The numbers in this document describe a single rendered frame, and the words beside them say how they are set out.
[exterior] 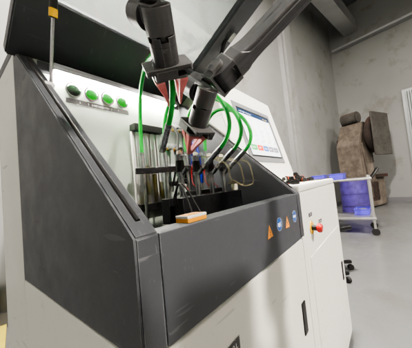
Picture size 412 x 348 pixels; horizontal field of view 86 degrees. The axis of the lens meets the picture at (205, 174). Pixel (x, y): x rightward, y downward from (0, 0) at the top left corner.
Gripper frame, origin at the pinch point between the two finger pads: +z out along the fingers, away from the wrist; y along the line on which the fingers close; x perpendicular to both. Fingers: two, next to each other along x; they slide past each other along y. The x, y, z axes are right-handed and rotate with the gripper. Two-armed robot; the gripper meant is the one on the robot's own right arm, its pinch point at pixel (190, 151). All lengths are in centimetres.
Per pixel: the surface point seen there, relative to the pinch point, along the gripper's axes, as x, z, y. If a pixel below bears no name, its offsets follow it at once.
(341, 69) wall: -822, -58, 379
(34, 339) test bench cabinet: 44, 47, -15
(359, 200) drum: -489, 163, 32
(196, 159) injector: -5.9, 5.4, 2.9
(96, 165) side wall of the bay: 30.4, -8.1, -15.5
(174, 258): 23.5, -2.9, -33.9
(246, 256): 3.6, 6.0, -34.7
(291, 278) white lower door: -19.7, 21.9, -40.2
